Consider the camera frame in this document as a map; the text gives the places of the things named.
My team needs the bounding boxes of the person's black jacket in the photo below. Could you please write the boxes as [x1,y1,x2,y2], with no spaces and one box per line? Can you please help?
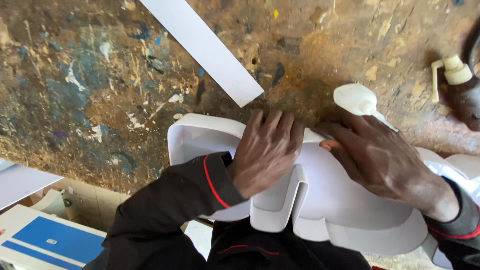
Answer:
[82,215,373,270]

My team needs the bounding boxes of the white flat plastic strip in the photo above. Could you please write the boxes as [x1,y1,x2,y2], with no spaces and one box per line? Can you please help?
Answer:
[139,0,265,109]

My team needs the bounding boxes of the white glue bottle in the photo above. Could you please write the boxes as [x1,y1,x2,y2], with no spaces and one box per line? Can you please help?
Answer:
[333,83,399,133]

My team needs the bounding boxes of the blue and white board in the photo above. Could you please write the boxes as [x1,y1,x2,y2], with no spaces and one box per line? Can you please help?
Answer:
[0,204,108,270]

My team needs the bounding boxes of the white flat board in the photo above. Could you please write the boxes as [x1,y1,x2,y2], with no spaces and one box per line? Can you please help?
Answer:
[0,158,65,211]

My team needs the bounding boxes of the white curved plastic piece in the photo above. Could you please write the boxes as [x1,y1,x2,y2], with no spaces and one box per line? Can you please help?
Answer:
[31,188,72,221]

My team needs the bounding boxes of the white plastic channel letter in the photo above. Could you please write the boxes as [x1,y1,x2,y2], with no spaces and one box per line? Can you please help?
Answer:
[167,112,451,269]

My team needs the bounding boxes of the person's right hand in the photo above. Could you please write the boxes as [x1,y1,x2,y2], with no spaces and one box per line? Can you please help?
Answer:
[312,110,461,223]

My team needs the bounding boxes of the dark bottle with cream pump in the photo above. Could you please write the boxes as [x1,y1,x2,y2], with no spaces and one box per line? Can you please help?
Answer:
[430,53,480,133]

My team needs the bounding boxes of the black cable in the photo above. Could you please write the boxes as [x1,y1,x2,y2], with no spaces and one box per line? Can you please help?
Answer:
[461,22,480,74]

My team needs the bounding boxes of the person's left hand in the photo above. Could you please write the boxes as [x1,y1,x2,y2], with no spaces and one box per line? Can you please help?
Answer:
[229,109,305,199]

